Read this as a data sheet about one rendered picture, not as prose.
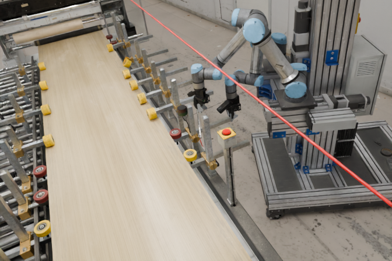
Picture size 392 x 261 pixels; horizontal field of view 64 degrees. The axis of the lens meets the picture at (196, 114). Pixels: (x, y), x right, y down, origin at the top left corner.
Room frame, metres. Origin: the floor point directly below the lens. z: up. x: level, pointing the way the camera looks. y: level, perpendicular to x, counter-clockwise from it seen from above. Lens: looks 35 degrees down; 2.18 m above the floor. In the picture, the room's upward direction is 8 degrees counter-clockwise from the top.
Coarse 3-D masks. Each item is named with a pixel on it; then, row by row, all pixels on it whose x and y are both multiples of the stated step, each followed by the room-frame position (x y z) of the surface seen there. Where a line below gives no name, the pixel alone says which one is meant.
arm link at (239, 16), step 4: (236, 12) 2.00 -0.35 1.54; (240, 12) 1.99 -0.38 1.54; (244, 12) 1.97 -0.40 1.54; (248, 12) 1.96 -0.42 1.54; (232, 16) 2.00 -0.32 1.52; (236, 16) 1.98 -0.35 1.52; (240, 16) 1.97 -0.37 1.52; (244, 16) 1.95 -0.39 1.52; (232, 20) 2.00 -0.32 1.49; (236, 20) 1.97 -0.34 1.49; (240, 20) 1.96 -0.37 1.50; (244, 20) 1.94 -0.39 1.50; (232, 24) 2.01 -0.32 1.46; (236, 24) 1.99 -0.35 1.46; (240, 24) 1.97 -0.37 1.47; (240, 28) 2.01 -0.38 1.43; (252, 44) 2.25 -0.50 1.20
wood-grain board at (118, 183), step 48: (48, 48) 3.67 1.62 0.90; (96, 48) 3.44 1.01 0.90; (48, 96) 2.46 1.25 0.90; (96, 96) 2.33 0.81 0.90; (96, 144) 1.67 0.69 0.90; (144, 144) 1.59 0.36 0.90; (48, 192) 1.29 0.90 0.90; (96, 192) 1.24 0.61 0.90; (144, 192) 1.19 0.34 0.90; (192, 192) 1.14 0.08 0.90; (96, 240) 0.93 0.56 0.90; (144, 240) 0.89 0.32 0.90; (192, 240) 0.86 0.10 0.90
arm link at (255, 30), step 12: (252, 24) 1.58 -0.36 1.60; (264, 24) 1.61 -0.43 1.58; (252, 36) 1.58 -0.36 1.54; (264, 36) 1.57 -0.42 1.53; (264, 48) 1.58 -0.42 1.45; (276, 48) 1.58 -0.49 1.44; (276, 60) 1.56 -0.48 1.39; (288, 72) 1.54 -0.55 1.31; (288, 84) 1.51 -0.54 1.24; (300, 84) 1.49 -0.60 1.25; (288, 96) 1.51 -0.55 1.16; (300, 96) 1.49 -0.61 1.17
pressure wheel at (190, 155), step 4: (184, 152) 1.46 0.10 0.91; (188, 152) 1.45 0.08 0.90; (192, 152) 1.45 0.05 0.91; (196, 152) 1.44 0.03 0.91; (184, 156) 1.42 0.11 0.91; (188, 156) 1.41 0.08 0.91; (192, 156) 1.41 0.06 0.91; (196, 156) 1.42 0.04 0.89; (188, 160) 1.40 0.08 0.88; (192, 160) 1.40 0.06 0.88
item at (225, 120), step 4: (228, 116) 1.83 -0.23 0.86; (220, 120) 1.79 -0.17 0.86; (224, 120) 1.79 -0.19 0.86; (228, 120) 1.80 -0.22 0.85; (212, 124) 1.76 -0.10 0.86; (216, 124) 1.76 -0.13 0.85; (220, 124) 1.77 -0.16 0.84; (196, 128) 1.74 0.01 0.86; (200, 128) 1.73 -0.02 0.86; (184, 132) 1.71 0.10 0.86; (184, 136) 1.68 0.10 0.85; (188, 136) 1.69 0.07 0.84; (176, 140) 1.66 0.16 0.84
